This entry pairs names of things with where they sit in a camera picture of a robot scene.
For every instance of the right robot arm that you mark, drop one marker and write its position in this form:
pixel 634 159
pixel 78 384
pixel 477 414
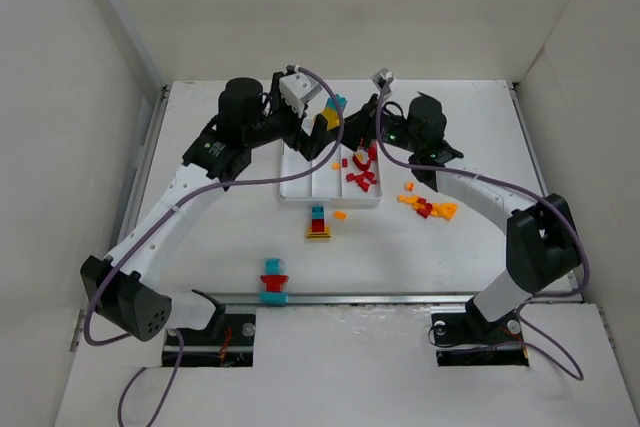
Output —
pixel 542 244

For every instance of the red teal yellow duplo tower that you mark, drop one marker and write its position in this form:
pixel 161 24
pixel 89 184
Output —
pixel 331 112

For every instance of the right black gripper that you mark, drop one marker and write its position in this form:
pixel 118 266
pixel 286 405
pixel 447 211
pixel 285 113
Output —
pixel 370 110

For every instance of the teal red yellow duplo stack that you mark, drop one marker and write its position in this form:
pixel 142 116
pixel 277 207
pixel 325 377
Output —
pixel 318 228

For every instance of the white three-compartment tray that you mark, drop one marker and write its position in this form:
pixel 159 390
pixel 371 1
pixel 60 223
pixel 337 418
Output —
pixel 329 187

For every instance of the aluminium front rail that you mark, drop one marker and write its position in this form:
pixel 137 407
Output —
pixel 309 299

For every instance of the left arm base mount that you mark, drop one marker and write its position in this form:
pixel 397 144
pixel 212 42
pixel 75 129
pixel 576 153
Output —
pixel 226 341

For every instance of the red orange lego pile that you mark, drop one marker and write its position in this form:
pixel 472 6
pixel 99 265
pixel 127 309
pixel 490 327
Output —
pixel 424 207

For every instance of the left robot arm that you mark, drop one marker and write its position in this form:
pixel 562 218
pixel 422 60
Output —
pixel 122 286

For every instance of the teal frog duplo piece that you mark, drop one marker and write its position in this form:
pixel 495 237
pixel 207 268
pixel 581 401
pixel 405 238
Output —
pixel 274 282

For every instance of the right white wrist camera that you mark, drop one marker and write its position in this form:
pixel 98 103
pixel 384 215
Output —
pixel 384 81

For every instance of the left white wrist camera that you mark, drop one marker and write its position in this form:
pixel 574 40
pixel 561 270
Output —
pixel 297 90

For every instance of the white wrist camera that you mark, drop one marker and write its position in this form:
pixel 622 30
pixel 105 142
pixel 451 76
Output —
pixel 384 81
pixel 297 90

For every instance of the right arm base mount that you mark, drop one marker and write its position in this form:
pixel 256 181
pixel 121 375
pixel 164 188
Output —
pixel 461 342

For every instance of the red arch lego piece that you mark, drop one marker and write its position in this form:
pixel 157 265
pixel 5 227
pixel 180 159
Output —
pixel 362 160

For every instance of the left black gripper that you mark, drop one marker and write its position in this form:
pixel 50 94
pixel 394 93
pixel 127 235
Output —
pixel 298 134

